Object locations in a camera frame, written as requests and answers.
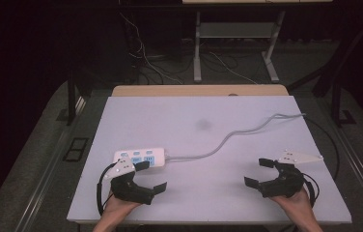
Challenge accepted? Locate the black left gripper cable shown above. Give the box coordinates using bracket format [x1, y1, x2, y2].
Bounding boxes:
[96, 161, 117, 217]

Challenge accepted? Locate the person's right hand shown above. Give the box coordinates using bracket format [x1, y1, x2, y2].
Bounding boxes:
[270, 188, 315, 220]

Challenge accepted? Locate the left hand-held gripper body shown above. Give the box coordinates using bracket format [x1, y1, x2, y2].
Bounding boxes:
[103, 157, 155, 206]

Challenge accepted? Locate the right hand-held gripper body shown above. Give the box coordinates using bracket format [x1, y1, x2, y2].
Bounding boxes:
[259, 149, 324, 199]

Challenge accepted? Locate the wooden board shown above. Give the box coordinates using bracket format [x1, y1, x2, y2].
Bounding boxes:
[111, 84, 290, 98]

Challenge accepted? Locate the white floor cable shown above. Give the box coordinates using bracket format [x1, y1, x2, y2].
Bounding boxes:
[208, 51, 260, 85]

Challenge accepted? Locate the black floor socket plate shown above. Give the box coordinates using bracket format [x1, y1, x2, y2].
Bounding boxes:
[62, 137, 90, 162]

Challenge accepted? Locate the black metal stand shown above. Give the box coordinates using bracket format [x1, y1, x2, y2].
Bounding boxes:
[329, 78, 353, 129]
[56, 69, 89, 128]

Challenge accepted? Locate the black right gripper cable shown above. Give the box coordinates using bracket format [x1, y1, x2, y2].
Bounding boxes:
[300, 117, 342, 208]

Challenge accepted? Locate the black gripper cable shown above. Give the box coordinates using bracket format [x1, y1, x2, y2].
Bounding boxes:
[96, 161, 117, 217]
[300, 117, 342, 208]

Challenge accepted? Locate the grey power strip cable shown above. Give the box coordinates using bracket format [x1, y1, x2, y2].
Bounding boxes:
[164, 112, 307, 162]

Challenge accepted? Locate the tangle of floor cables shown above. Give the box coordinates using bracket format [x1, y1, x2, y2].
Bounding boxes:
[120, 13, 197, 86]

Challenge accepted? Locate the white power strip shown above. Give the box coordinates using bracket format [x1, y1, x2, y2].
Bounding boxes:
[113, 147, 167, 170]

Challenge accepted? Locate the person's left hand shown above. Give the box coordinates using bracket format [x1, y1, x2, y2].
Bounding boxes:
[99, 189, 143, 224]

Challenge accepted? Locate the white metal table frame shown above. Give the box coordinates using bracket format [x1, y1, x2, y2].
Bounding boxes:
[192, 9, 281, 84]

